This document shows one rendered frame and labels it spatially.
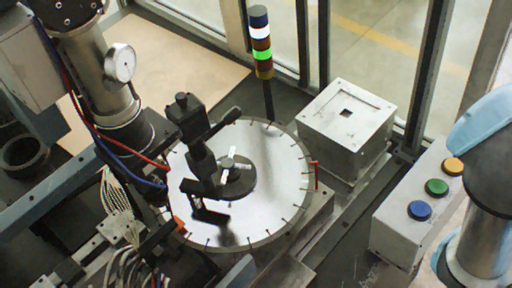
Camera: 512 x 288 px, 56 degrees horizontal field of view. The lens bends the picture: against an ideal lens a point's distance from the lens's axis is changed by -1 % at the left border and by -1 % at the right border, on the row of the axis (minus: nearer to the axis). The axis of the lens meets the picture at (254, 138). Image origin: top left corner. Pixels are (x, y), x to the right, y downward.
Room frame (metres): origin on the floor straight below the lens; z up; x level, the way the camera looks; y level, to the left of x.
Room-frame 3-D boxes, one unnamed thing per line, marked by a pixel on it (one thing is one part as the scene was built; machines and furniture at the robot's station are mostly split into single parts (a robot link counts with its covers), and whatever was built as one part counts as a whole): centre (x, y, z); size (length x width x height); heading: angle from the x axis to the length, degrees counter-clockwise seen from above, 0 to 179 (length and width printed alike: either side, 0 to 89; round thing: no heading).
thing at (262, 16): (0.89, -0.05, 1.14); 0.05 x 0.04 x 0.03; 40
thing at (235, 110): (0.55, 0.06, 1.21); 0.08 x 0.06 x 0.03; 130
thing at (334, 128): (0.78, -0.23, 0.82); 0.18 x 0.18 x 0.15; 40
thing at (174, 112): (0.55, 0.10, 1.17); 0.06 x 0.05 x 0.20; 121
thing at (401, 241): (0.54, -0.35, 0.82); 0.28 x 0.11 x 0.15; 130
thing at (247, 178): (0.61, 0.06, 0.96); 0.11 x 0.11 x 0.03
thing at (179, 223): (0.49, 0.21, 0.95); 0.10 x 0.03 x 0.07; 130
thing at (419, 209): (0.48, -0.31, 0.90); 0.04 x 0.04 x 0.02
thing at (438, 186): (0.53, -0.36, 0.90); 0.04 x 0.04 x 0.02
